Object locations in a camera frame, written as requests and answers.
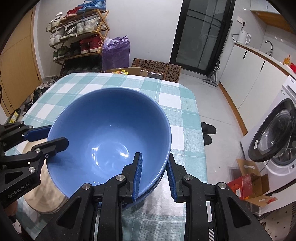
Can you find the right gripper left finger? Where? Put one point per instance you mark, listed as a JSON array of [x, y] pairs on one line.
[[94, 212]]

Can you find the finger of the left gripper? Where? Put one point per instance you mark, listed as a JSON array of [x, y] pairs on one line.
[[36, 134], [51, 148]]

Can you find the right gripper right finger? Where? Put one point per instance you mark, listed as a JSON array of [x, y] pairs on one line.
[[232, 219]]

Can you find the cream plate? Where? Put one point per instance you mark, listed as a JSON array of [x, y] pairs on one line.
[[45, 198]]

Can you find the blue bowl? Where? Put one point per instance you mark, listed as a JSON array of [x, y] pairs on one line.
[[146, 194], [105, 128]]

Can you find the white lower kitchen cabinets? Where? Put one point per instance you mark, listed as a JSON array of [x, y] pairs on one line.
[[250, 82]]

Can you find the red cardboard box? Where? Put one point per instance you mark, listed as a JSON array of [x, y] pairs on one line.
[[242, 187]]

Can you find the teal checked tablecloth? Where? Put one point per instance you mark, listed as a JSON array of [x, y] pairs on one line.
[[157, 217]]

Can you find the yellow wooden door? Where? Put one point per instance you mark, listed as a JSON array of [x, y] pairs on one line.
[[19, 71]]

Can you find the black slippers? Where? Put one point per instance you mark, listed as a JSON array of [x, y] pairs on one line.
[[208, 130]]

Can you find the white washing machine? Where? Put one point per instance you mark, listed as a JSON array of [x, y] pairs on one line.
[[271, 145]]

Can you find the wooden shoe rack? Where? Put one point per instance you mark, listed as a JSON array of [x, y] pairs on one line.
[[78, 41]]

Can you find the yellow snack bag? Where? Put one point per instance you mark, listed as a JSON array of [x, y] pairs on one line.
[[121, 72]]

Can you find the purple plastic bag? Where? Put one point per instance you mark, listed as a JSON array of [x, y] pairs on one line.
[[115, 53]]

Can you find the open brown cardboard box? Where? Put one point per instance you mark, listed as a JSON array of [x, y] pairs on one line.
[[136, 71]]

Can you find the floor vacuum cleaner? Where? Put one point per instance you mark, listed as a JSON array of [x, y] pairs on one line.
[[212, 77]]

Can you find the patterned cardboard box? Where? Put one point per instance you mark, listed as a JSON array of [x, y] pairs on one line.
[[156, 69]]

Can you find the white electric kettle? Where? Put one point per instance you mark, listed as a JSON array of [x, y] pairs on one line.
[[244, 37]]

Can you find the black glass door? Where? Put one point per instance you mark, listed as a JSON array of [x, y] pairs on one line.
[[201, 33]]

